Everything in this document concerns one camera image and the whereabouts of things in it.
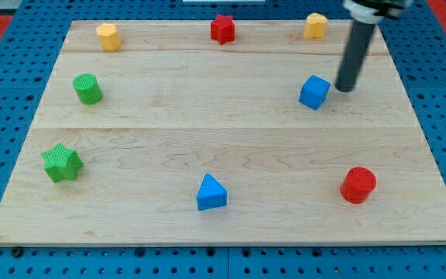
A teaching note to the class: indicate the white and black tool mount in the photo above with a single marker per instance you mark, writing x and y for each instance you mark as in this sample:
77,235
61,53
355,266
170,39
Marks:
374,11

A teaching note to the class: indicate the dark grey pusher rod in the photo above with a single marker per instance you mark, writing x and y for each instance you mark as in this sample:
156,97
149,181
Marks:
356,48

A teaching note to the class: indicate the blue cube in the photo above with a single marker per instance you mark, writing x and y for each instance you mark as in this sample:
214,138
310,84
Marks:
314,92

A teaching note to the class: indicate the yellow heart block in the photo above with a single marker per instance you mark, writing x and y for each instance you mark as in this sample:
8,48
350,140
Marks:
315,26

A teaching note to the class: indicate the red star block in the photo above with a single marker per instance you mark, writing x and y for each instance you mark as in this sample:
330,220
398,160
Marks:
223,29

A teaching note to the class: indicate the red cylinder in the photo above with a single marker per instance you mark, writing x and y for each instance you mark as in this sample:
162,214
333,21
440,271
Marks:
358,185

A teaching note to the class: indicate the blue triangular prism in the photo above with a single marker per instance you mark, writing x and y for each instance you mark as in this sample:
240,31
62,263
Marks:
211,194

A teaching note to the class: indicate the wooden board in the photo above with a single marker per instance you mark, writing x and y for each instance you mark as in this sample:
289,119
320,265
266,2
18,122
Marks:
177,105

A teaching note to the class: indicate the yellow hexagon block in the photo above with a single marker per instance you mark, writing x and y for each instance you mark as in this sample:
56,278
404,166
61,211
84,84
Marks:
108,37

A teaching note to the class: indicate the green cylinder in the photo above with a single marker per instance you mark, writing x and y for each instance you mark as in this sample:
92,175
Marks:
87,89

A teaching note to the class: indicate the green star block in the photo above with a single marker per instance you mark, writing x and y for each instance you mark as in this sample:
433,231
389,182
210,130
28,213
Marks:
61,163

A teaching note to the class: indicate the blue perforated base panel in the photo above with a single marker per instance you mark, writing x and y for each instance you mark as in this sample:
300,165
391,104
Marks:
31,35

